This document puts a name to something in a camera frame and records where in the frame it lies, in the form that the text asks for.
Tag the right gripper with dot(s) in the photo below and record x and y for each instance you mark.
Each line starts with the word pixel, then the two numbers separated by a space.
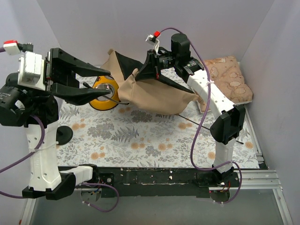
pixel 152 62

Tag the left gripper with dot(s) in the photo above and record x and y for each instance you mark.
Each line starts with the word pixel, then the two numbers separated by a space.
pixel 54 70

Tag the beige fabric pet tent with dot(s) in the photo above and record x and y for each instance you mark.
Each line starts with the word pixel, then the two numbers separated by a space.
pixel 150 95

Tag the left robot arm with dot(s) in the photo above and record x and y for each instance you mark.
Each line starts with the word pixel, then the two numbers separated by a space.
pixel 29 100

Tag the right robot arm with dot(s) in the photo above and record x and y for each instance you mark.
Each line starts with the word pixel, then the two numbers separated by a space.
pixel 229 117

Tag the black microphone stand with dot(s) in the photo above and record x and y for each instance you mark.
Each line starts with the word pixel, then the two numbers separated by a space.
pixel 64 135

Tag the floral table mat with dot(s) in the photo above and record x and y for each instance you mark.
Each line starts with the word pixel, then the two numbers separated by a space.
pixel 130 137

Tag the beige patterned pillow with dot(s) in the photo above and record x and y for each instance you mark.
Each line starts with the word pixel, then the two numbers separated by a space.
pixel 226 75

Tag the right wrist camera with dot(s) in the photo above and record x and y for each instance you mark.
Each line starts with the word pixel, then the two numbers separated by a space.
pixel 154 41

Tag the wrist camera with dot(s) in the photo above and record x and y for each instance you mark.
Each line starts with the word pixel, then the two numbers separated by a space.
pixel 154 41
pixel 31 71

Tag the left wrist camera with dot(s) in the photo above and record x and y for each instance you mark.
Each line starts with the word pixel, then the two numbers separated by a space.
pixel 31 71

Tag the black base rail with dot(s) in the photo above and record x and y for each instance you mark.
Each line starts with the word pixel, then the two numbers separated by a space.
pixel 131 182

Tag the aluminium frame rail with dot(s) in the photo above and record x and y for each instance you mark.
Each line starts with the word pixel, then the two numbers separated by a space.
pixel 258 200

